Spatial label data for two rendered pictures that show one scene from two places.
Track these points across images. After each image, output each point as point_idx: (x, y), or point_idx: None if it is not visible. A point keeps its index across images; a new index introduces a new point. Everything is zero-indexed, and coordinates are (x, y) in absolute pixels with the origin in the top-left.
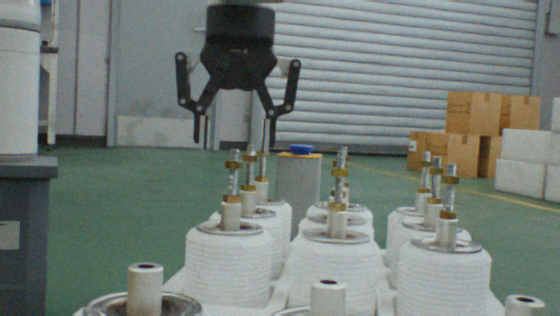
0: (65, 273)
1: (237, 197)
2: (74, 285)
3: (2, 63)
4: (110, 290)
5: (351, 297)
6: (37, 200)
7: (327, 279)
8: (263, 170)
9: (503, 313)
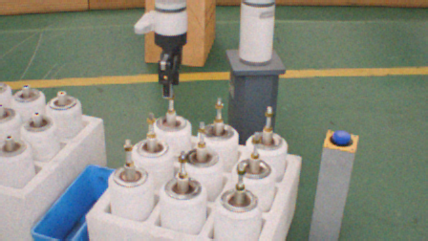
0: (423, 156)
1: (167, 111)
2: (397, 161)
3: (241, 18)
4: (392, 175)
5: None
6: (239, 82)
7: (39, 114)
8: (267, 124)
9: (123, 223)
